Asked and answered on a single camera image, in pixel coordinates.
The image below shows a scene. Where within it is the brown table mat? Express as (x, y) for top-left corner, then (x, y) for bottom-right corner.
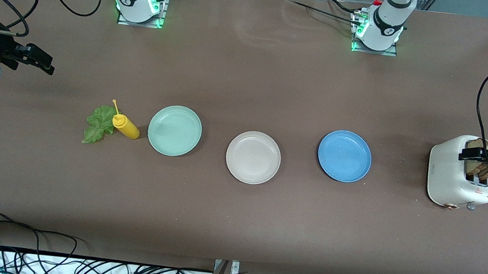
(0, 0), (488, 274)

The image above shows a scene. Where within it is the white toaster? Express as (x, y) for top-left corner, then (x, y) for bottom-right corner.
(424, 131), (488, 214)

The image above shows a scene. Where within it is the short black base cable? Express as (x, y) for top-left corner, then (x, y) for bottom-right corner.
(325, 0), (361, 15)

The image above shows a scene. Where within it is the beige plate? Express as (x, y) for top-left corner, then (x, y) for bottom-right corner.
(223, 128), (283, 187)

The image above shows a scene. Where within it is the long black base cable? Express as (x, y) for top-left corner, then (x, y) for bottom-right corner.
(278, 0), (365, 26)

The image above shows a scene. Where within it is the yellow squeeze bottle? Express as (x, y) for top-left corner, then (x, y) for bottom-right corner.
(108, 99), (144, 140)

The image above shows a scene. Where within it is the black looping cable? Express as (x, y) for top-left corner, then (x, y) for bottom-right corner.
(0, 211), (81, 258)

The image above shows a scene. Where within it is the blue plate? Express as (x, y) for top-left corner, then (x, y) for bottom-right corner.
(315, 127), (375, 185)

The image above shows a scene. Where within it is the green lettuce leaf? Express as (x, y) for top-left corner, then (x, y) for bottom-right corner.
(82, 103), (118, 146)

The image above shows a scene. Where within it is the mint green plate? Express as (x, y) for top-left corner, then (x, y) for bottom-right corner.
(145, 102), (205, 159)

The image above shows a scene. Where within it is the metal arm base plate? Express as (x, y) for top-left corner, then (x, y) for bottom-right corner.
(116, 0), (169, 30)
(350, 9), (402, 57)

